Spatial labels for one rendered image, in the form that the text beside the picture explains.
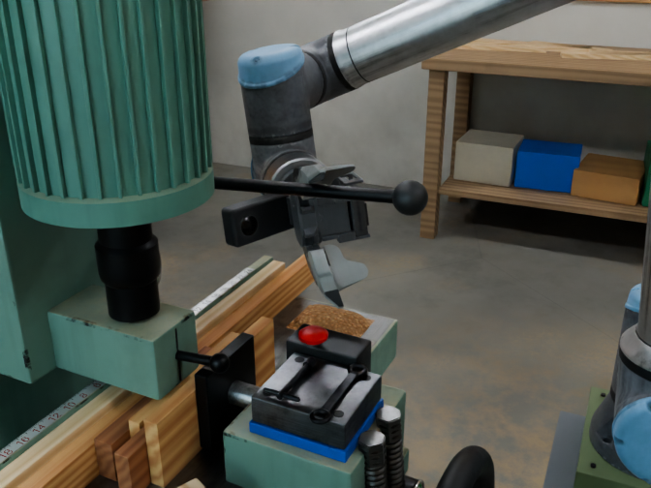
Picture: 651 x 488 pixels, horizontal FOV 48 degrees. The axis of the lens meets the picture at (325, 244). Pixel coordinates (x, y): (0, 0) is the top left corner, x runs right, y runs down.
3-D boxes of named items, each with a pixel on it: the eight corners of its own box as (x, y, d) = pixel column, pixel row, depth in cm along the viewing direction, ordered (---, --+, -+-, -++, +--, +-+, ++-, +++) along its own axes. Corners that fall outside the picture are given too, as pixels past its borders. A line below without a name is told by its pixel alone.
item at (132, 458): (134, 500, 69) (128, 458, 67) (119, 495, 70) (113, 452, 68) (265, 369, 89) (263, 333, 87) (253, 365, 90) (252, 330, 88)
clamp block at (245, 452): (348, 554, 67) (349, 476, 63) (224, 506, 73) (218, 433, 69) (405, 456, 79) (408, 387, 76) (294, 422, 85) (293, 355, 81)
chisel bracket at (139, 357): (161, 414, 73) (153, 342, 70) (55, 380, 79) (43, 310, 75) (203, 377, 79) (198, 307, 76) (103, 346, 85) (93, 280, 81)
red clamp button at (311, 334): (320, 350, 72) (320, 341, 72) (293, 343, 73) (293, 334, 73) (333, 335, 74) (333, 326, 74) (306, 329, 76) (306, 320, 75)
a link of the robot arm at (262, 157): (242, 137, 108) (253, 201, 111) (256, 152, 96) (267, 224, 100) (304, 126, 109) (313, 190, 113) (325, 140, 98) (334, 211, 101)
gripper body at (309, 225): (364, 178, 83) (337, 157, 94) (291, 193, 81) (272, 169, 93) (372, 241, 86) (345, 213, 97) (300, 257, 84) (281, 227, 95)
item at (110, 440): (116, 482, 71) (110, 444, 70) (99, 474, 72) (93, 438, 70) (223, 381, 87) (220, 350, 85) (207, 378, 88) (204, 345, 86)
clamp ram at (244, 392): (263, 469, 72) (259, 393, 69) (200, 447, 75) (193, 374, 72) (304, 418, 80) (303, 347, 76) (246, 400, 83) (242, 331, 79)
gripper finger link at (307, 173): (358, 137, 75) (346, 172, 84) (303, 147, 74) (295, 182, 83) (367, 165, 74) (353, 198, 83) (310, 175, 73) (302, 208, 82)
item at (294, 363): (345, 464, 65) (346, 412, 63) (239, 429, 69) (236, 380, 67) (398, 386, 76) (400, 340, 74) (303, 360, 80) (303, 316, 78)
